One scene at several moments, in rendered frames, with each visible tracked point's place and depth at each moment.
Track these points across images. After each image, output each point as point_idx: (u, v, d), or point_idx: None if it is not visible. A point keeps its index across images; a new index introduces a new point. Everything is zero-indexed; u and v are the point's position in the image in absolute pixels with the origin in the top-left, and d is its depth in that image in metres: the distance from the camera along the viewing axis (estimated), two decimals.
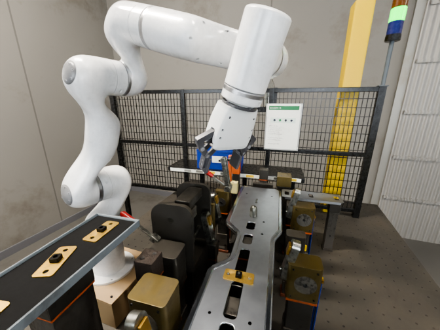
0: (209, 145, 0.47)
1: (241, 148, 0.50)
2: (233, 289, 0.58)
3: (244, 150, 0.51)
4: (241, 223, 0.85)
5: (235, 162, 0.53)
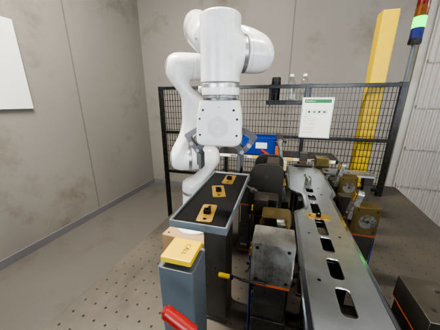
0: (236, 145, 0.48)
1: None
2: None
3: None
4: (302, 188, 1.07)
5: (203, 160, 0.52)
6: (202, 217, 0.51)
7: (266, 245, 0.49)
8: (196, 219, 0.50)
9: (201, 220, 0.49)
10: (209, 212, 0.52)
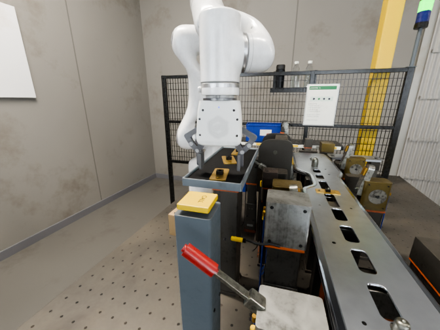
0: (236, 145, 0.48)
1: None
2: None
3: None
4: (308, 169, 1.06)
5: (203, 160, 0.52)
6: (215, 176, 0.50)
7: (281, 205, 0.48)
8: (209, 178, 0.49)
9: (215, 179, 0.48)
10: (222, 173, 0.51)
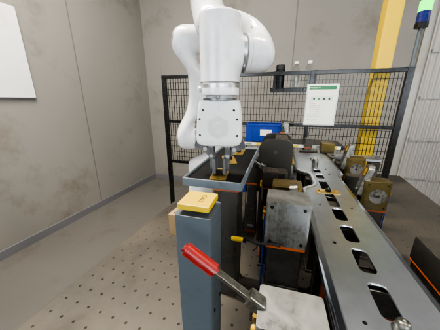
0: (226, 147, 0.49)
1: None
2: None
3: None
4: (309, 169, 1.06)
5: (217, 165, 0.52)
6: (215, 176, 0.50)
7: (281, 204, 0.48)
8: (209, 178, 0.48)
9: (215, 178, 0.48)
10: (222, 173, 0.51)
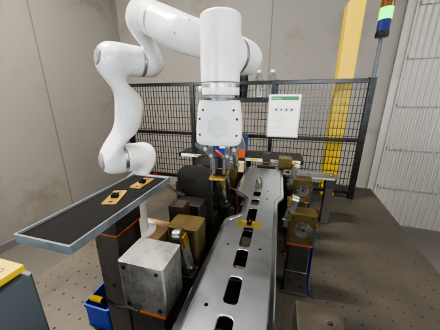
0: (226, 147, 0.49)
1: None
2: (245, 233, 0.72)
3: None
4: (249, 192, 0.99)
5: (217, 165, 0.52)
6: (215, 176, 0.50)
7: (131, 265, 0.41)
8: (209, 177, 0.49)
9: (215, 178, 0.48)
10: (222, 173, 0.51)
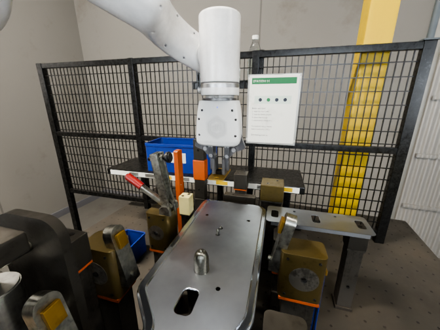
0: (226, 148, 0.49)
1: None
2: None
3: None
4: (170, 293, 0.39)
5: (217, 165, 0.52)
6: (214, 176, 0.50)
7: None
8: (208, 177, 0.49)
9: (213, 178, 0.48)
10: (221, 173, 0.51)
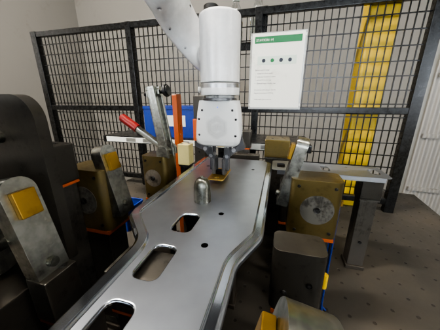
0: (226, 148, 0.49)
1: None
2: None
3: None
4: (167, 217, 0.35)
5: (217, 165, 0.52)
6: (214, 176, 0.50)
7: None
8: (208, 177, 0.49)
9: (213, 178, 0.48)
10: (221, 173, 0.51)
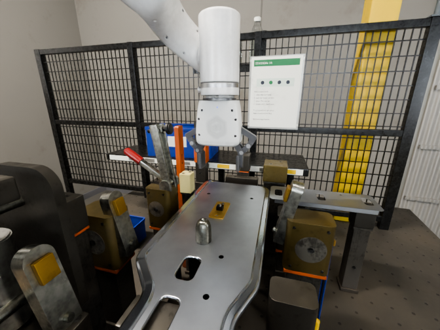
0: (235, 146, 0.48)
1: None
2: None
3: None
4: (171, 260, 0.37)
5: (204, 160, 0.53)
6: (215, 213, 0.53)
7: None
8: (209, 215, 0.52)
9: (214, 216, 0.51)
10: (221, 209, 0.53)
